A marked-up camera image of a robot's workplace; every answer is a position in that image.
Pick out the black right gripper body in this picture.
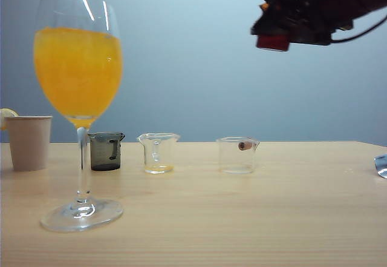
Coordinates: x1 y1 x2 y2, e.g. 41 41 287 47
288 0 355 46

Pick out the amber measuring cup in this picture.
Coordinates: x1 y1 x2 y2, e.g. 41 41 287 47
256 34 291 52

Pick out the clear measuring cup brown mark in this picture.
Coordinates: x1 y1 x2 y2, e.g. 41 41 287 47
215 136 261 175

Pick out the clear measuring cup yellow residue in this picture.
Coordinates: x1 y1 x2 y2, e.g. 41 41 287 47
136 133 181 175

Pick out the smoky grey measuring cup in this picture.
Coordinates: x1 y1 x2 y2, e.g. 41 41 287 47
87 132 126 171

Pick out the beige paper cup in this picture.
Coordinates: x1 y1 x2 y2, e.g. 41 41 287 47
4 115 53 172

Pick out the silver metal spoon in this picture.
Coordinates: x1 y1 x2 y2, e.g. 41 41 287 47
374 154 387 179

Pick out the wine glass with juice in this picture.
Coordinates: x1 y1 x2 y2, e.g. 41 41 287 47
33 0 125 234

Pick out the yellow lemon slice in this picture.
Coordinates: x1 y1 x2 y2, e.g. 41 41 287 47
0 108 19 131

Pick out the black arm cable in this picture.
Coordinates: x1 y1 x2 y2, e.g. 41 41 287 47
330 14 387 43

